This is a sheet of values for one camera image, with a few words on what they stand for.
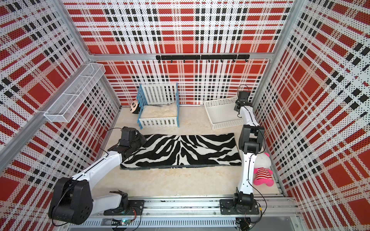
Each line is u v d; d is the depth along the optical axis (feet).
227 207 2.39
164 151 3.05
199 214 2.39
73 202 1.33
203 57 2.90
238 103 2.68
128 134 2.18
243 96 2.90
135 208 2.41
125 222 2.26
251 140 2.08
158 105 4.14
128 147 2.16
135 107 3.63
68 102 2.40
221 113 4.18
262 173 2.59
